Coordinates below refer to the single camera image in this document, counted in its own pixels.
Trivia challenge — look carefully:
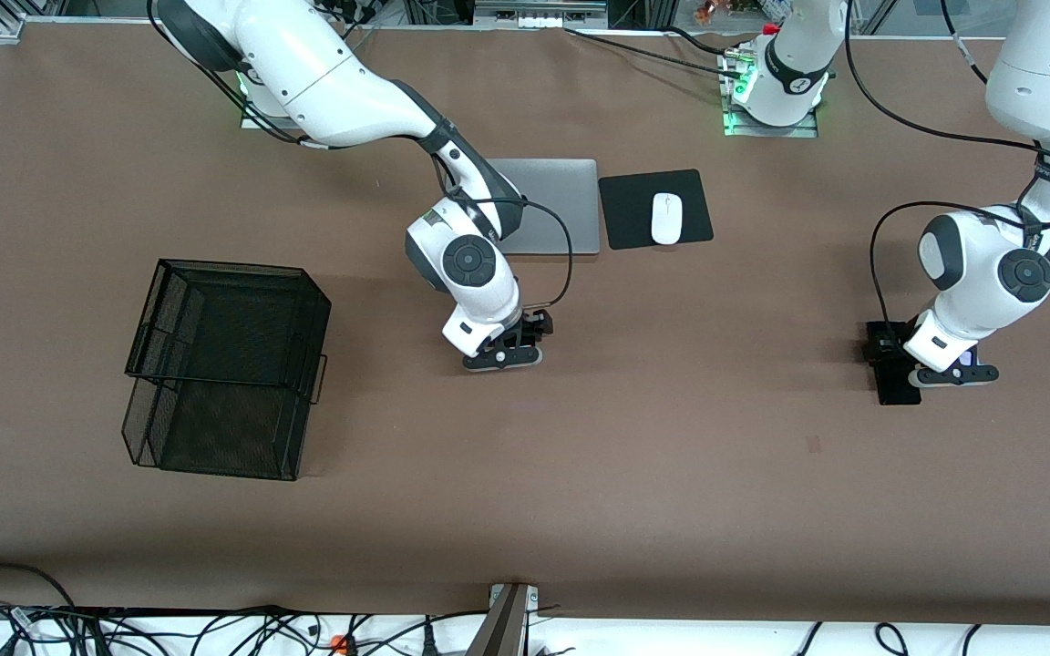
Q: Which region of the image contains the long black smartphone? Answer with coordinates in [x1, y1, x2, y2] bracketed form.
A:
[867, 320, 923, 407]

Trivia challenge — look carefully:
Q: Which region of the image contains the silver closed laptop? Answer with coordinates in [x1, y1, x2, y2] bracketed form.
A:
[487, 159, 602, 257]

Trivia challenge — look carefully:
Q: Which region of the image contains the black mouse pad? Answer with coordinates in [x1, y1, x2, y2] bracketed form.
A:
[598, 169, 715, 251]

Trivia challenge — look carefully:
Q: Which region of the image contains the white computer mouse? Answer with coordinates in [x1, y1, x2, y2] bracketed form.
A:
[651, 191, 684, 246]

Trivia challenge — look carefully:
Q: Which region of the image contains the white power strip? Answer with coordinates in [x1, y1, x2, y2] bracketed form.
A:
[473, 0, 610, 30]

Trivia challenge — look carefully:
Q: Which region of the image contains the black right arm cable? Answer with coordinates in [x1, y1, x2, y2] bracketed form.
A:
[149, 0, 574, 311]

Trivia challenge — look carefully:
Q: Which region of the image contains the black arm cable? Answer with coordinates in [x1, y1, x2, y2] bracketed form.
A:
[844, 0, 1050, 343]
[149, 0, 574, 311]

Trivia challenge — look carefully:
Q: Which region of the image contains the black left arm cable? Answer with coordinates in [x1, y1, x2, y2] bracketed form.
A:
[844, 0, 1050, 343]

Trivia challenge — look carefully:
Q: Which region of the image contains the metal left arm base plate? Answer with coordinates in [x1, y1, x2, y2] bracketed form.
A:
[723, 102, 820, 139]

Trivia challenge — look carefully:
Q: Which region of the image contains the black two-tier wire mesh tray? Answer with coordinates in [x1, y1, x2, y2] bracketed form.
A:
[121, 259, 333, 482]

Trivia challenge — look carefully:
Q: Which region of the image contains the black table cable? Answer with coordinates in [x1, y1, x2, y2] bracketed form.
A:
[662, 26, 728, 56]
[563, 27, 734, 74]

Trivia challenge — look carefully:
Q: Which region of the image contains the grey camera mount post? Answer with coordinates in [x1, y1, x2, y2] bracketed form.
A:
[468, 583, 540, 656]

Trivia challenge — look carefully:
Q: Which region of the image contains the black looped floor cable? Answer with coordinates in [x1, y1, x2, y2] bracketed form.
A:
[0, 562, 79, 630]

